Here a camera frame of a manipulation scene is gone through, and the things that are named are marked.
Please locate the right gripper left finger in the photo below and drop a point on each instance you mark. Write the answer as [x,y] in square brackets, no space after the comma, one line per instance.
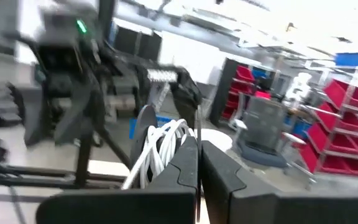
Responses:
[179,174]

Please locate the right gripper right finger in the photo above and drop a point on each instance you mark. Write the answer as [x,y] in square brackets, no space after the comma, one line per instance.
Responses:
[219,177]

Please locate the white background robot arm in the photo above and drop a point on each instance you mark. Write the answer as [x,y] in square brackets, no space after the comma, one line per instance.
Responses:
[300,84]

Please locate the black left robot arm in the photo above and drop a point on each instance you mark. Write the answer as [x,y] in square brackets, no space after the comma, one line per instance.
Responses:
[67,77]

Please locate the blue floor crate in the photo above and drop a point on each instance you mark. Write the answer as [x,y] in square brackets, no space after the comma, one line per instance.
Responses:
[163,119]

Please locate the black rack red bins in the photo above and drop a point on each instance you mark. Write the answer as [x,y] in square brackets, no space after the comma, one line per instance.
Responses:
[244,77]

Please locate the black rig strut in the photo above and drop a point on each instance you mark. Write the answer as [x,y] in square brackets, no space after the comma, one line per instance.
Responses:
[82,161]
[117,149]

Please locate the blue office chair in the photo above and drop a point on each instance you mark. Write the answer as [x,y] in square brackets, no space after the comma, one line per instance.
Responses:
[264,124]

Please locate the red shelf bin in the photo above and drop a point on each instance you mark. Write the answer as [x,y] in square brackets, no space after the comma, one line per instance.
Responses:
[334,90]
[319,137]
[309,158]
[328,119]

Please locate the blue storage bin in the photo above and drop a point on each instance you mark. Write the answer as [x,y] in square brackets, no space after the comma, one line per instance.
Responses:
[300,127]

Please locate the metal shelf rack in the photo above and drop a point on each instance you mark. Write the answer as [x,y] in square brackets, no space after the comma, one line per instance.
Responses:
[346,107]

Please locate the black floor case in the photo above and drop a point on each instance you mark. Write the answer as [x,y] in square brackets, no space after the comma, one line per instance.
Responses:
[2,112]

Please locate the dark wall panel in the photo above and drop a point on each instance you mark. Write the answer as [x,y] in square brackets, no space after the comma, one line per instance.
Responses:
[135,43]

